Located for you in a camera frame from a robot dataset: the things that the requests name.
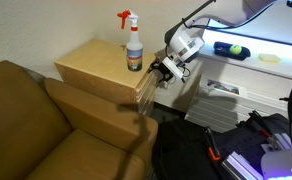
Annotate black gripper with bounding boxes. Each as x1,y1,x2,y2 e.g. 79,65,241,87
147,59,176,85

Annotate wooden cabinet drawer with handle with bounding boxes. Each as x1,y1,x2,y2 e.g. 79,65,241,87
135,59,160,99

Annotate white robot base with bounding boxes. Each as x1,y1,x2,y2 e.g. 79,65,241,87
260,146,292,180

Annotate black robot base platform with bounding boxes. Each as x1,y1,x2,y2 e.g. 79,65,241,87
151,112,292,180

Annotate light wooden cabinet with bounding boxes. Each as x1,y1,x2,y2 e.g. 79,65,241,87
54,38,160,116

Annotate spray bottle with red trigger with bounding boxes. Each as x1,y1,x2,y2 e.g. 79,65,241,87
116,9,144,72

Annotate printed label sticker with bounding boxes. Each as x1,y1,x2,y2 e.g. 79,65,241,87
206,78,241,95

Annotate green tennis ball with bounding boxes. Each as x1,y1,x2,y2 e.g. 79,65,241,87
228,43,243,56

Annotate dark blue tray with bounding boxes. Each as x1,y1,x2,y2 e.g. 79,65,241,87
213,41,252,62

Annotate black clamp with orange grip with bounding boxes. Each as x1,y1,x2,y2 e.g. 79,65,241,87
204,125,223,162

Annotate yellow sponge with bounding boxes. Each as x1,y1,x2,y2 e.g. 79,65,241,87
257,52,282,63

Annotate black clamp with red grip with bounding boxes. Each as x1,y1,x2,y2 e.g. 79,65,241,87
248,109,280,151

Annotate brown leather sofa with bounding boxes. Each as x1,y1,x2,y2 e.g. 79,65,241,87
0,59,159,180

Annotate aluminium extrusion rails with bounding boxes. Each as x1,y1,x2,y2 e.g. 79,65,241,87
220,132,292,180

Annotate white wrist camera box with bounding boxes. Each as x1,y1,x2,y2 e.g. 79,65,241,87
161,56,184,80

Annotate white wall heater unit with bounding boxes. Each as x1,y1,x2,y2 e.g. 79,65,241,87
184,74,292,134

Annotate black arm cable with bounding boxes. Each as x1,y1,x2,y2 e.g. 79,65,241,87
181,0,292,31

